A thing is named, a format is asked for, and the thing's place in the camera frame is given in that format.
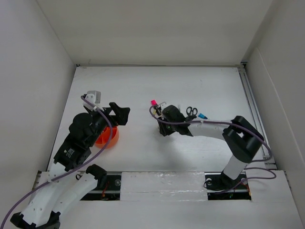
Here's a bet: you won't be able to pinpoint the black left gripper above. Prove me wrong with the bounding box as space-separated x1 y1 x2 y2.
87 102 130 146

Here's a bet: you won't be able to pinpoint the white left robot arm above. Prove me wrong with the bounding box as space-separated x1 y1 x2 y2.
10 102 130 229

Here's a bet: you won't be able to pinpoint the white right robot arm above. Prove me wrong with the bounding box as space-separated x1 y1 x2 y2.
154 104 264 189

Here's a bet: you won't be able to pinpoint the pink black highlighter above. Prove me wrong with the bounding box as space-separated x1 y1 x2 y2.
151 100 161 114

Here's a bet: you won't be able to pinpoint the blue black highlighter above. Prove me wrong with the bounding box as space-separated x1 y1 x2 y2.
198 113 208 119

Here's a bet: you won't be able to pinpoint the orange round divided container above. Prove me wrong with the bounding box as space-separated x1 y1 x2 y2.
94 127 120 149

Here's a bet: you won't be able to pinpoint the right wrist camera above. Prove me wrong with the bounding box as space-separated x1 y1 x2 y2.
154 102 167 118

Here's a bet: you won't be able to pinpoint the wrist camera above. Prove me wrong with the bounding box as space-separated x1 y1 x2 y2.
83 91 101 106
154 102 167 118

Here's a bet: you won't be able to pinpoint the black handled scissors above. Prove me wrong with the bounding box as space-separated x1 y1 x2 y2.
186 106 198 118

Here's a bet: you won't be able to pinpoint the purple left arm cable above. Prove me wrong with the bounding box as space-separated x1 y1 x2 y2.
0 95 114 229

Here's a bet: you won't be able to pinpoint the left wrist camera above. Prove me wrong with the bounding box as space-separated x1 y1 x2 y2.
83 91 101 106

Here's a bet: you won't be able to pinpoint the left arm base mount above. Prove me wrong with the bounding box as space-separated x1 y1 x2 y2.
81 173 122 201

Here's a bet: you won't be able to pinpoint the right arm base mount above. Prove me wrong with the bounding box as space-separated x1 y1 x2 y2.
203 173 252 201

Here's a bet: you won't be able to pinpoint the aluminium rail right side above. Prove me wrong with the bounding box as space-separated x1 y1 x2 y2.
239 62 271 147

